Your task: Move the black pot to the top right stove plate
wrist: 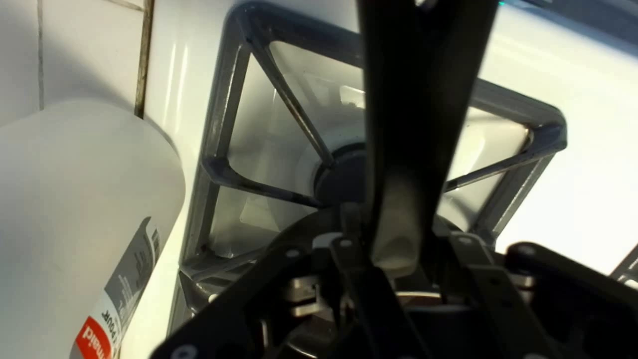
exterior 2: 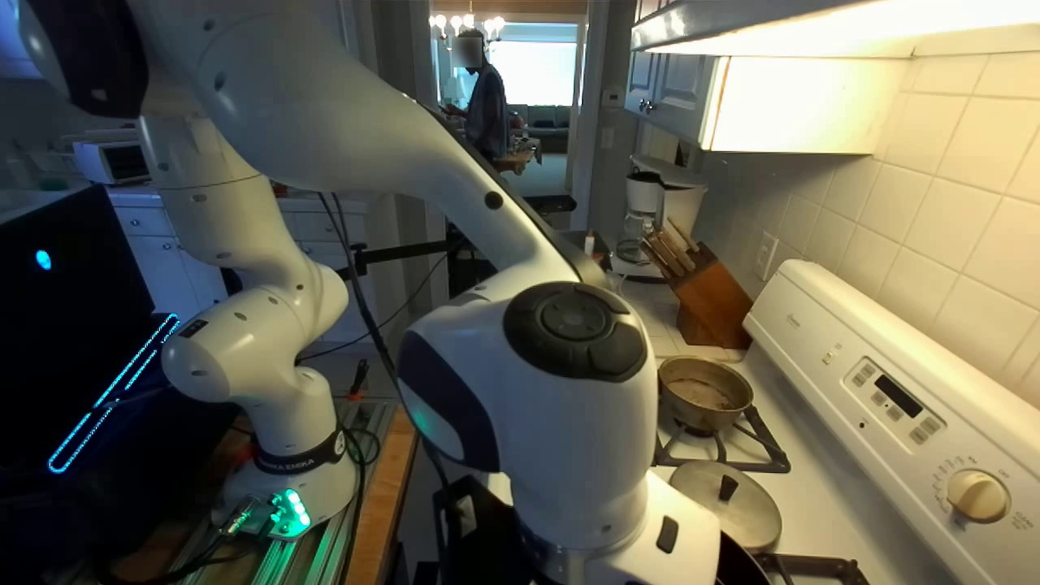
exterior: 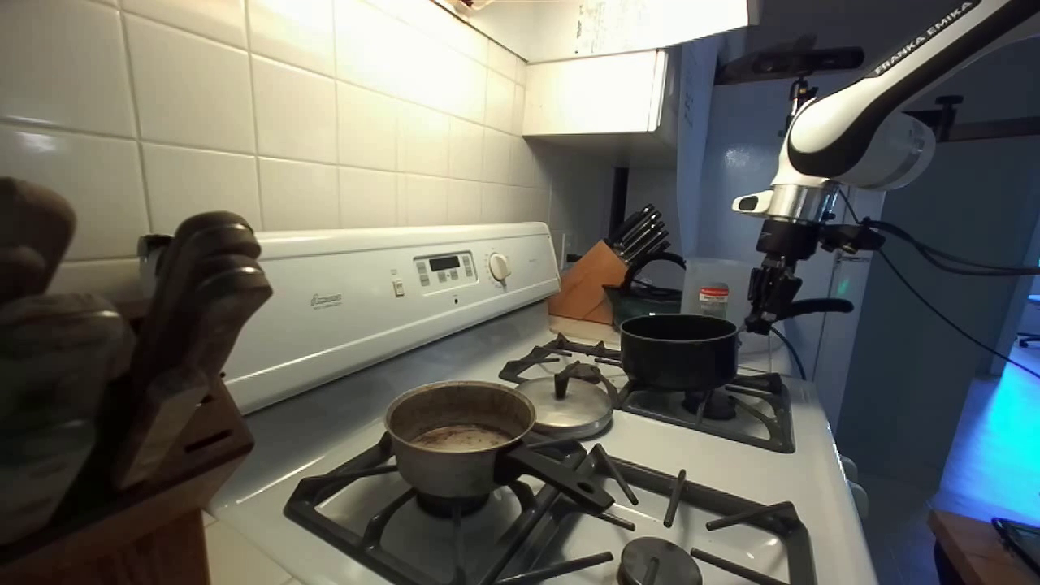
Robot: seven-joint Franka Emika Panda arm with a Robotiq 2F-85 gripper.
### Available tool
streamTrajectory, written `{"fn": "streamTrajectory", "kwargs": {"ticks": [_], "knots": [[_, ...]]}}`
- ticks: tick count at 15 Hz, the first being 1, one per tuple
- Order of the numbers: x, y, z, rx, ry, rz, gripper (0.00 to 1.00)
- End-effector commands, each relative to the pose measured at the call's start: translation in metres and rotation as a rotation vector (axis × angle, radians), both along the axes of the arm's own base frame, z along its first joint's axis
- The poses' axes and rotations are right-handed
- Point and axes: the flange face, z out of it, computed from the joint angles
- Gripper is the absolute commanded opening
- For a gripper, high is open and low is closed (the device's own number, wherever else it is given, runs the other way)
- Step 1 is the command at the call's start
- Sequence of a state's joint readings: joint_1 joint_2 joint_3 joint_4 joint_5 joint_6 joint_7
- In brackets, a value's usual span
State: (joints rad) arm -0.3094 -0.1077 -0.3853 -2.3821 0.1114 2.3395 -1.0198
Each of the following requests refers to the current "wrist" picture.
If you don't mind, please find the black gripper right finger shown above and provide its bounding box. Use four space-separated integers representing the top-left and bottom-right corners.
448 229 638 359

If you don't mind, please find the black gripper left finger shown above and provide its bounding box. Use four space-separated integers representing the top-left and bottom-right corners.
149 207 426 359

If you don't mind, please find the black pot with long handle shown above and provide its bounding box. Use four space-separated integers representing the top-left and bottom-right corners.
355 0 502 315

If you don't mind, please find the dark round burner cap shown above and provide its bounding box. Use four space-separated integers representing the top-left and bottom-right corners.
311 142 375 211

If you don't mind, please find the translucent plastic pitcher red label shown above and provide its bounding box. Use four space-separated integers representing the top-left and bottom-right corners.
0 98 187 359

